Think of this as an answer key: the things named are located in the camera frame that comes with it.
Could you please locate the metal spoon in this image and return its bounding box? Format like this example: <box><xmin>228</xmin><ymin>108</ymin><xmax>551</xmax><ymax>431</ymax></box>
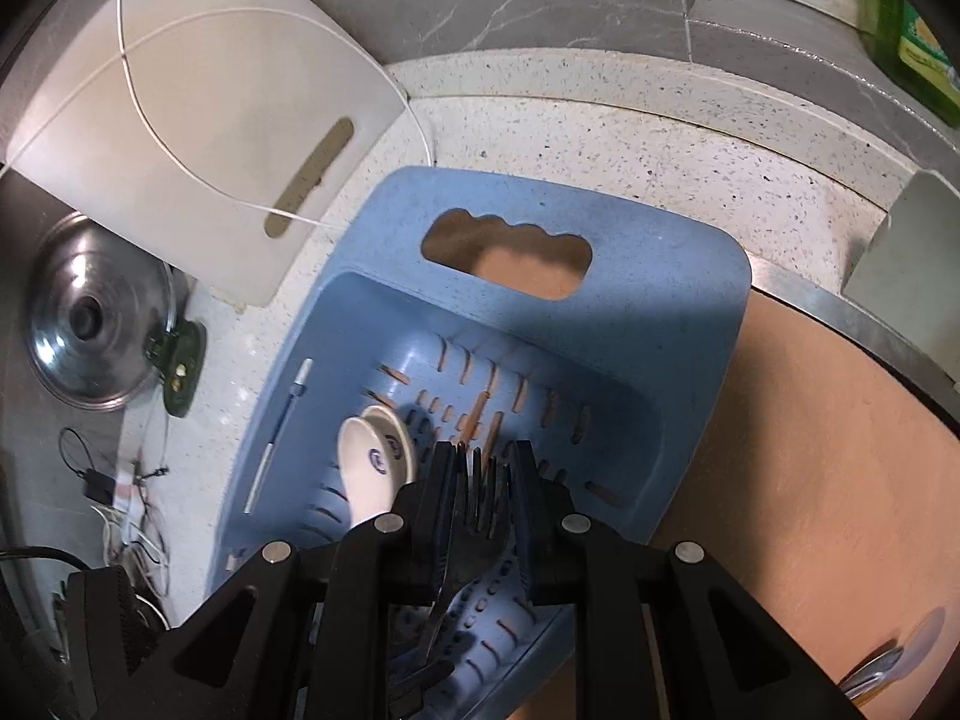
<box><xmin>836</xmin><ymin>645</ymin><xmax>905</xmax><ymax>698</ymax></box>
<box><xmin>840</xmin><ymin>604</ymin><xmax>947</xmax><ymax>706</ymax></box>

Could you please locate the metal fork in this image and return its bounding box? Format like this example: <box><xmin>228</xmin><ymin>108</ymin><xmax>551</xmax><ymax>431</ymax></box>
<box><xmin>386</xmin><ymin>450</ymin><xmax>515</xmax><ymax>720</ymax></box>

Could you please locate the white cable bundle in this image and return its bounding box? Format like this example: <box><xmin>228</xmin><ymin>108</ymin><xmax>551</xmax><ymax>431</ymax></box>
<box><xmin>90</xmin><ymin>457</ymin><xmax>173</xmax><ymax>586</ymax></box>

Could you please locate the blue plastic basket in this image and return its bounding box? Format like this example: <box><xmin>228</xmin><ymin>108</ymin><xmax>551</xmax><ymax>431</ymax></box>
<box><xmin>206</xmin><ymin>165</ymin><xmax>753</xmax><ymax>720</ymax></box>

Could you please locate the green lid holder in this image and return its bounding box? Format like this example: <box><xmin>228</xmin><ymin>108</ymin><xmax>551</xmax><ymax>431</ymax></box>
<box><xmin>146</xmin><ymin>321</ymin><xmax>207</xmax><ymax>419</ymax></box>

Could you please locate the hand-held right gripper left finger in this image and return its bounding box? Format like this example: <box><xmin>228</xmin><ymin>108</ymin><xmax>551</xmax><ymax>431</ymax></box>
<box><xmin>97</xmin><ymin>441</ymin><xmax>460</xmax><ymax>720</ymax></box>

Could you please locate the green dish soap bottle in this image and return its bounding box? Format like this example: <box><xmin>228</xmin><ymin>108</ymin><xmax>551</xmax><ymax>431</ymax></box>
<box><xmin>855</xmin><ymin>0</ymin><xmax>960</xmax><ymax>128</ymax></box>

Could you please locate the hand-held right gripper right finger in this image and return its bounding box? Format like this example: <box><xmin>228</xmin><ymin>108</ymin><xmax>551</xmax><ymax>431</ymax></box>
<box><xmin>510</xmin><ymin>439</ymin><xmax>863</xmax><ymax>720</ymax></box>

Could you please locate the white thin stick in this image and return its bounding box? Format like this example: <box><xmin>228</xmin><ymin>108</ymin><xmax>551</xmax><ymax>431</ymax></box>
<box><xmin>244</xmin><ymin>358</ymin><xmax>314</xmax><ymax>515</ymax></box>

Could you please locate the stainless steel sink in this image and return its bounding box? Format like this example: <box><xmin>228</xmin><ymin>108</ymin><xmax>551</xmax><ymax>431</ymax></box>
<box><xmin>742</xmin><ymin>169</ymin><xmax>960</xmax><ymax>398</ymax></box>

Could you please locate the thin white cable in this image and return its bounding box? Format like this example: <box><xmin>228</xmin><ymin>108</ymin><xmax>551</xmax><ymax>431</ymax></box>
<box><xmin>0</xmin><ymin>0</ymin><xmax>436</xmax><ymax>230</ymax></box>

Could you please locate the white cutting board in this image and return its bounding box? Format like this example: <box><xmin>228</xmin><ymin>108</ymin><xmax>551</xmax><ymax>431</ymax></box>
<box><xmin>4</xmin><ymin>0</ymin><xmax>410</xmax><ymax>308</ymax></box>

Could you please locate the stainless steel pot lid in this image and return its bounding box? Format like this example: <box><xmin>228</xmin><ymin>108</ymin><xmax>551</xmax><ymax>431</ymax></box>
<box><xmin>26</xmin><ymin>211</ymin><xmax>188</xmax><ymax>412</ymax></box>

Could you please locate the brown board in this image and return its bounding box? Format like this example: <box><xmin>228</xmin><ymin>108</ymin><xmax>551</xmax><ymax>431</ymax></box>
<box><xmin>420</xmin><ymin>214</ymin><xmax>960</xmax><ymax>720</ymax></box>

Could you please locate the white ceramic spoon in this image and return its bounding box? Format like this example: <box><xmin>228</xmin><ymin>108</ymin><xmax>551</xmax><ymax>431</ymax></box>
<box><xmin>337</xmin><ymin>405</ymin><xmax>417</xmax><ymax>533</ymax></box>

